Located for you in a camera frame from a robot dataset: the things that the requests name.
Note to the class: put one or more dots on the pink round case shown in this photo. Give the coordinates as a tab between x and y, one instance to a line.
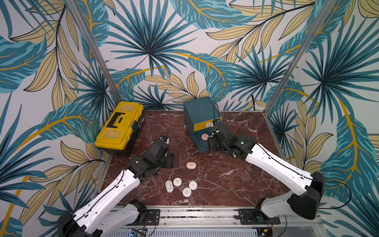
204	136

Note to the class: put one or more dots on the left aluminium frame post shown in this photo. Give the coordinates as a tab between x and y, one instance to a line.
84	27

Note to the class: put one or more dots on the teal drawer cabinet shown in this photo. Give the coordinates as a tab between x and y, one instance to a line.
199	110

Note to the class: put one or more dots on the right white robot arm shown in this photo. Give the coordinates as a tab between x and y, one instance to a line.
305	189

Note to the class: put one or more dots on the teal drawer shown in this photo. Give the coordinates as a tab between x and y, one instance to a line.
202	145

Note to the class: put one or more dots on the right aluminium frame post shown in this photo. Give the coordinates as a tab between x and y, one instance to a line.
309	37

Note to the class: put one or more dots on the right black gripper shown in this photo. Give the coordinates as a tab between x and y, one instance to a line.
215	138

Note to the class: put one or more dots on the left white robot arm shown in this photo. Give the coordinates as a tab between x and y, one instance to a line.
96	219

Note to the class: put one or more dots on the yellow top drawer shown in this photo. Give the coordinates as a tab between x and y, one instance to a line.
208	123

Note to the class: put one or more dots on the aluminium frame post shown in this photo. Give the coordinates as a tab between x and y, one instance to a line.
309	37
84	27

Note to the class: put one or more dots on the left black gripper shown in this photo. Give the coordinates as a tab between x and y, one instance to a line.
170	159

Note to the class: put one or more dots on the pink oval earphone case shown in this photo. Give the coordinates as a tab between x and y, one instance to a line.
191	165

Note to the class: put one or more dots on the yellow black toolbox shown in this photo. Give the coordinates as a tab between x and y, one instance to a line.
120	132

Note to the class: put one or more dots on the aluminium front rail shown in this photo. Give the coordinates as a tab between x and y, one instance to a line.
213	221

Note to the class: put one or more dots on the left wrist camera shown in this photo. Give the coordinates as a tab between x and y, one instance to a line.
164	138

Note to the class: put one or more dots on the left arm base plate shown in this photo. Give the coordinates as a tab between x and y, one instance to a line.
150	217

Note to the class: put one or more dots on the white round case right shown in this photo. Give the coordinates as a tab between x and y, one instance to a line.
193	185

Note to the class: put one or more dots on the white round case lower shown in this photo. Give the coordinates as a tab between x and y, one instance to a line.
187	192

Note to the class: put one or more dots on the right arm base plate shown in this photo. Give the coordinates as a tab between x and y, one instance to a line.
250	216

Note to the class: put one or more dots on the white round case upper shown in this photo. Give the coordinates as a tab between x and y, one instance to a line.
177	182

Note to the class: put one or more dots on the white round case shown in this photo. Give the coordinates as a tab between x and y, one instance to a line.
193	185
177	182
187	192

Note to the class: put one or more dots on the white oval earphone case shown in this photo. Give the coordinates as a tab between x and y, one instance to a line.
169	186

